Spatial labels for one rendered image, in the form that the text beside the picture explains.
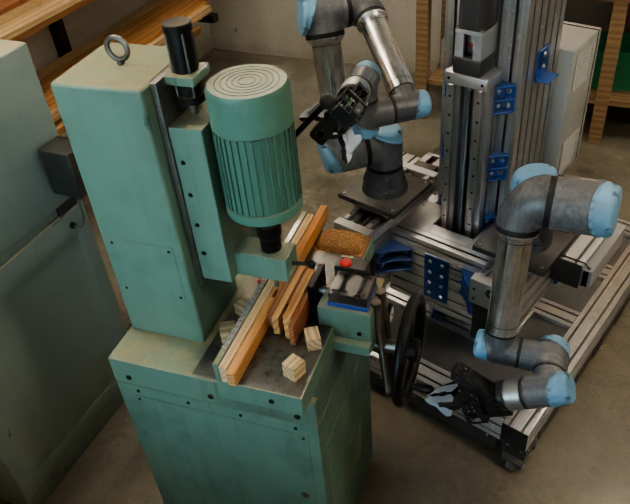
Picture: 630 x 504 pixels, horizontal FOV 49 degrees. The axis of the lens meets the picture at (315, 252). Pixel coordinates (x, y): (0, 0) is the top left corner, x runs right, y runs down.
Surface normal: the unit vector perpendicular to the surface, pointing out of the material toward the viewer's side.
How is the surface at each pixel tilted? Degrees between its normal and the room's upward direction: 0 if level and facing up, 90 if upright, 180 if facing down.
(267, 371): 0
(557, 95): 90
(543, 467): 0
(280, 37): 90
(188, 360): 0
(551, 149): 90
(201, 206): 90
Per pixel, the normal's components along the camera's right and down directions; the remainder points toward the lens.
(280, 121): 0.70, 0.40
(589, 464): -0.07, -0.78
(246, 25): -0.40, 0.60
